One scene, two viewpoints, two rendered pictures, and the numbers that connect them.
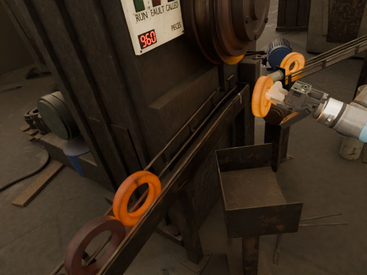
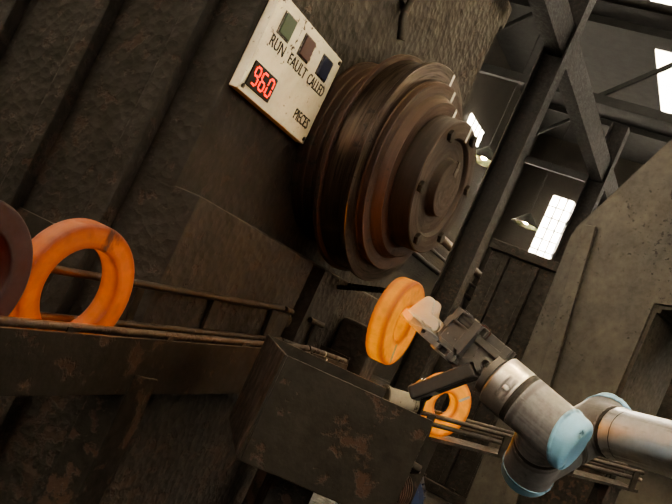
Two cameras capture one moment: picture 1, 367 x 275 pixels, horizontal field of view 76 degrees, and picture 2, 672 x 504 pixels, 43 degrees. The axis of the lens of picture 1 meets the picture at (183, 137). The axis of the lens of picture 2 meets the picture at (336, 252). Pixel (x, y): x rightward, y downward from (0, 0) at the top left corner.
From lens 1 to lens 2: 79 cm
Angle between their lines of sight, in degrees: 41
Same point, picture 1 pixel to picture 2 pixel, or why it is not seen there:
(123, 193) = (81, 226)
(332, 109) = (516, 370)
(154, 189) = (107, 305)
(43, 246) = not seen: outside the picture
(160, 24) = (287, 87)
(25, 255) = not seen: outside the picture
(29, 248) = not seen: outside the picture
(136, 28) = (262, 49)
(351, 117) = (544, 394)
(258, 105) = (387, 311)
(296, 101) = (458, 338)
